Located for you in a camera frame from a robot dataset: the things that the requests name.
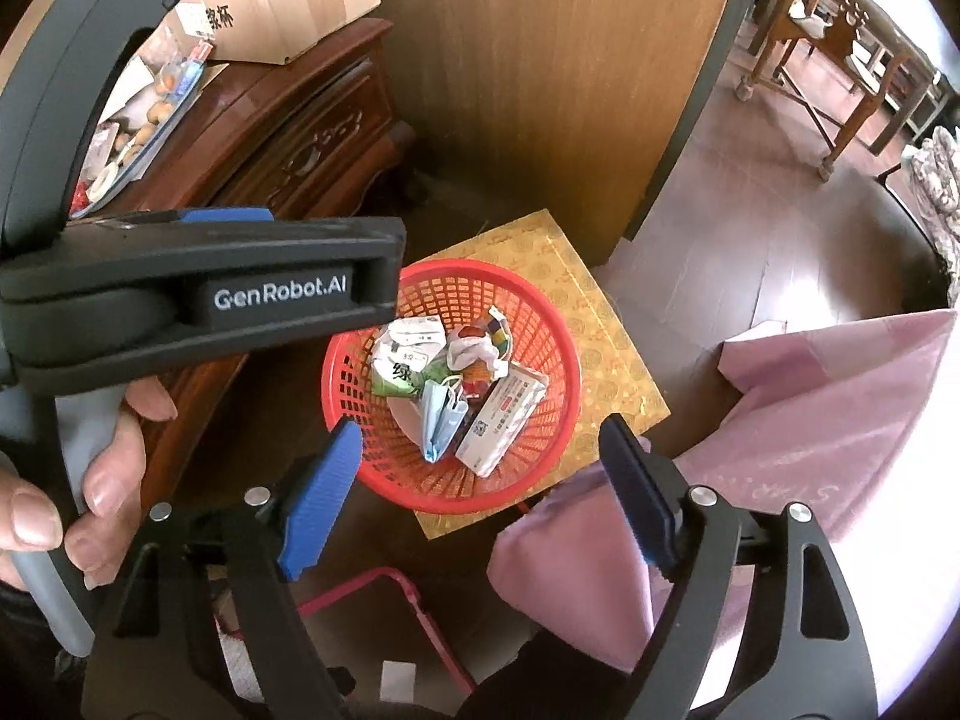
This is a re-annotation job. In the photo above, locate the colourful printed wrapper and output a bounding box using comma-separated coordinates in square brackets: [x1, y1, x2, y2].
[484, 307, 515, 361]

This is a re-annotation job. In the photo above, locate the white green tea carton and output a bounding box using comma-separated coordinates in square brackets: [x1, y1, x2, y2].
[371, 317, 445, 398]

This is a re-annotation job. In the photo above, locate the dark carved wooden cabinet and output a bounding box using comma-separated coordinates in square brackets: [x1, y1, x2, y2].
[75, 15, 417, 511]

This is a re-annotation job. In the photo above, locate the white plastic bag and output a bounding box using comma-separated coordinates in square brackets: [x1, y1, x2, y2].
[446, 326, 511, 383]

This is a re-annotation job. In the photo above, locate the white medicine box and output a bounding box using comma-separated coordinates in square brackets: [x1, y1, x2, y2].
[455, 361, 550, 478]

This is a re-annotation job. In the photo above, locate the pink tablecloth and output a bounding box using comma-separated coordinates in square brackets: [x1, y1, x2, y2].
[487, 307, 960, 676]

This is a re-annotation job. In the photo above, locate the yellow patterned stool top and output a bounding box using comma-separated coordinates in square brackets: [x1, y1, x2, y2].
[409, 210, 672, 541]

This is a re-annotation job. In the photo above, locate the folded floral quilt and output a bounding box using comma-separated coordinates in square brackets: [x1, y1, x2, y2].
[904, 127, 960, 271]

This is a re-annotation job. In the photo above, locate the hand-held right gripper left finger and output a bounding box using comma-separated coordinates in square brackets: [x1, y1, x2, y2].
[79, 416, 365, 720]

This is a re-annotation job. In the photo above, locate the blue face mask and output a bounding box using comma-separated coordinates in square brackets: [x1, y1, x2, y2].
[420, 375, 470, 464]

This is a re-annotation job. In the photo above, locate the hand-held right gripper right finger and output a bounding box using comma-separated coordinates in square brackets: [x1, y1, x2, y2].
[598, 414, 878, 720]

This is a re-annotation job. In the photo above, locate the red plastic basket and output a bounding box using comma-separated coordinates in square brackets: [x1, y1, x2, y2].
[321, 259, 584, 515]

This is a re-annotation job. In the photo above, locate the pink metal stool frame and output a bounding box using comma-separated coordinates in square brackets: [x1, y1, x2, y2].
[214, 566, 477, 706]

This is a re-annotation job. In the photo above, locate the person's left hand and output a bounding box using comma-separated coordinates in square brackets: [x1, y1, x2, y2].
[0, 375, 181, 593]

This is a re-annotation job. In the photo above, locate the blue tray of snacks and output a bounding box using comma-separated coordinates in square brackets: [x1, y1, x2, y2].
[71, 37, 230, 220]

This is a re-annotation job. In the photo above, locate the light wooden cabinet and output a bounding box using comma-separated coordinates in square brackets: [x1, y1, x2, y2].
[375, 0, 751, 263]

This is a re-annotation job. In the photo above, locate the carved wooden armchair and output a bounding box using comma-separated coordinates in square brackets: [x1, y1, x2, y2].
[739, 0, 912, 181]

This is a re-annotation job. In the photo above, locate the wooden table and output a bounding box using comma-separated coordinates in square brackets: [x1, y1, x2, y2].
[847, 0, 960, 158]

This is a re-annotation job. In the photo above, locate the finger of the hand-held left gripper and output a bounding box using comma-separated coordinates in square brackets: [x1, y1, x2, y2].
[64, 207, 407, 293]

